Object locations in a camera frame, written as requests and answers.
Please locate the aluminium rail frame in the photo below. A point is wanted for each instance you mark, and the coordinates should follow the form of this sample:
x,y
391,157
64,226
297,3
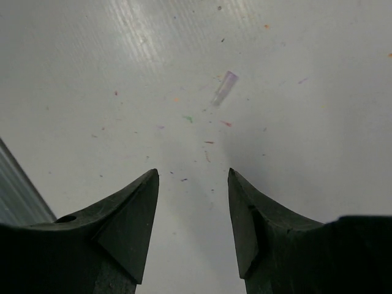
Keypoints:
x,y
21,203

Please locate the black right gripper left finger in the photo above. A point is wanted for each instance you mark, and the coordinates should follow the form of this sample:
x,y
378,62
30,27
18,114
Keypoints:
x,y
99,249

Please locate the clear purple pen cap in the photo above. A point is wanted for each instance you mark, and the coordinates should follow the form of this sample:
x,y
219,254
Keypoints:
x,y
224,88

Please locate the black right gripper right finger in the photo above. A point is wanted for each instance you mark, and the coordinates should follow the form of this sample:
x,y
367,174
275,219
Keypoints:
x,y
280,251

